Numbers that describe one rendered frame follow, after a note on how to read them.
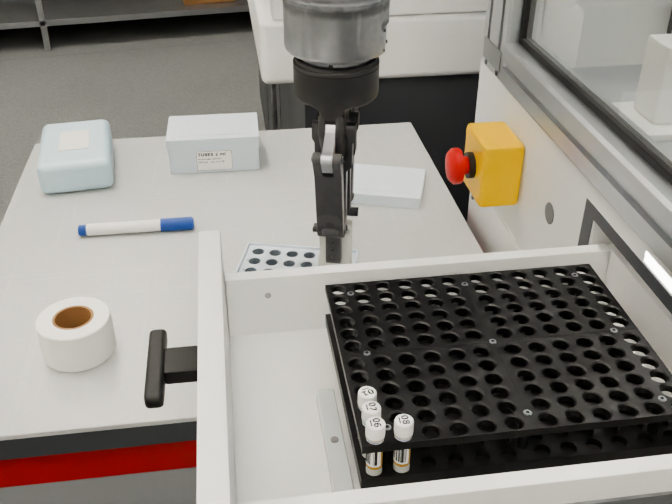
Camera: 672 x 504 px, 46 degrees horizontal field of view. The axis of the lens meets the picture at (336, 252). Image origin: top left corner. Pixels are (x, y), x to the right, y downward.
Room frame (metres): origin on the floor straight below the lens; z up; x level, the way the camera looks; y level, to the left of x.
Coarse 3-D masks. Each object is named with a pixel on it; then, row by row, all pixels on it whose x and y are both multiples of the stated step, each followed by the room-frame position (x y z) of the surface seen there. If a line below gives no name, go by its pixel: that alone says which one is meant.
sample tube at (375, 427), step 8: (368, 424) 0.35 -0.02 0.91; (376, 424) 0.35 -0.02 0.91; (384, 424) 0.35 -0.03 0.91; (368, 432) 0.35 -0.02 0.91; (376, 432) 0.35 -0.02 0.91; (384, 432) 0.35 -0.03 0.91; (368, 440) 0.35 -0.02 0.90; (376, 440) 0.35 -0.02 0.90; (368, 456) 0.35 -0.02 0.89; (376, 456) 0.35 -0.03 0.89; (368, 464) 0.35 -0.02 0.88; (376, 464) 0.35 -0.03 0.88; (368, 472) 0.35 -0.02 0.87; (376, 472) 0.35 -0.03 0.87
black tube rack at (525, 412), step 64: (384, 320) 0.47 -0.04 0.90; (448, 320) 0.47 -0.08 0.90; (512, 320) 0.47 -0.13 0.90; (576, 320) 0.47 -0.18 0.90; (384, 384) 0.40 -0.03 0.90; (448, 384) 0.41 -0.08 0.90; (512, 384) 0.40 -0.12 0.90; (576, 384) 0.41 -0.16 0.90; (640, 384) 0.44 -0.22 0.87; (448, 448) 0.38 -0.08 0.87; (512, 448) 0.37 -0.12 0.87; (576, 448) 0.37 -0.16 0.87; (640, 448) 0.37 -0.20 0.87
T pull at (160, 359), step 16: (160, 336) 0.44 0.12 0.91; (160, 352) 0.42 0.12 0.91; (176, 352) 0.42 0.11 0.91; (192, 352) 0.42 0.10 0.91; (160, 368) 0.41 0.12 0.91; (176, 368) 0.41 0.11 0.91; (192, 368) 0.41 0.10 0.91; (160, 384) 0.39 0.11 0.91; (144, 400) 0.38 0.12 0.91; (160, 400) 0.38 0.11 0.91
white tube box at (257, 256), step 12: (252, 252) 0.74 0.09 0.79; (264, 252) 0.73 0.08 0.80; (276, 252) 0.74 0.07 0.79; (288, 252) 0.74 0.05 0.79; (300, 252) 0.73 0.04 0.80; (312, 252) 0.73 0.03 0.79; (240, 264) 0.71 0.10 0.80; (252, 264) 0.71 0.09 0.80; (264, 264) 0.71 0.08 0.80; (276, 264) 0.71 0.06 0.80; (288, 264) 0.72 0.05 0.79; (300, 264) 0.71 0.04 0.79; (312, 264) 0.71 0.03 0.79
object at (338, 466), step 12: (324, 396) 0.45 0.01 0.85; (324, 408) 0.44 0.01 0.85; (336, 408) 0.44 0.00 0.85; (324, 420) 0.42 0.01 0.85; (336, 420) 0.42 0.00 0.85; (324, 432) 0.41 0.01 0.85; (336, 432) 0.41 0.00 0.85; (324, 444) 0.40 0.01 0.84; (336, 444) 0.40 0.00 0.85; (336, 456) 0.39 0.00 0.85; (336, 468) 0.38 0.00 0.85; (348, 468) 0.38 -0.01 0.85; (336, 480) 0.37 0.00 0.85; (348, 480) 0.37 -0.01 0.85
